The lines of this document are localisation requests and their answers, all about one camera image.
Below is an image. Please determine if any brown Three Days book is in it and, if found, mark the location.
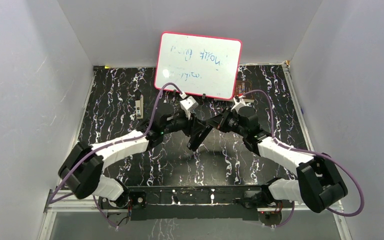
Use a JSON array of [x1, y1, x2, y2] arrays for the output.
[[233, 80, 255, 103]]

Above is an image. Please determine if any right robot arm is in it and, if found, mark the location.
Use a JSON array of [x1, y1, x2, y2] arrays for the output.
[[207, 106, 348, 213]]

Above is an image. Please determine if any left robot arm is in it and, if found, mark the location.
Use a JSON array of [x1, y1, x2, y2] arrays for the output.
[[58, 110, 206, 208]]

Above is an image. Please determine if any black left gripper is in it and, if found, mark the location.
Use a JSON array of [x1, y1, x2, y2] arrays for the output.
[[160, 111, 205, 138]]

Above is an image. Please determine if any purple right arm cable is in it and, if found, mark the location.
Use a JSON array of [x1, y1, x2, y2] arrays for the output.
[[241, 88, 366, 229]]

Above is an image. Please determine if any pink framed whiteboard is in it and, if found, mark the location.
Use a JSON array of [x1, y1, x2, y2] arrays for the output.
[[154, 31, 243, 100]]

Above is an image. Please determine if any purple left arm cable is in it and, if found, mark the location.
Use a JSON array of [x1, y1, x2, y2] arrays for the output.
[[47, 82, 188, 229]]

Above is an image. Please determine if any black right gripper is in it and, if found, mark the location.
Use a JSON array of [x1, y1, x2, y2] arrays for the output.
[[206, 106, 248, 137]]

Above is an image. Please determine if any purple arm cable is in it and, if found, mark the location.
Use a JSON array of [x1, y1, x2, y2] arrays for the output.
[[241, 88, 366, 229], [47, 82, 188, 229]]

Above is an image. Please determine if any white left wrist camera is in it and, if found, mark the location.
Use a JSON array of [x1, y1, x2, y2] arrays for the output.
[[180, 96, 199, 113]]

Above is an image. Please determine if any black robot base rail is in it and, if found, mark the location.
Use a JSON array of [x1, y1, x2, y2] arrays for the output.
[[98, 185, 292, 225]]

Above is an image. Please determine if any grey strip on table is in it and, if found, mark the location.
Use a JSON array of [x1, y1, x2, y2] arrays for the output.
[[135, 94, 144, 120]]

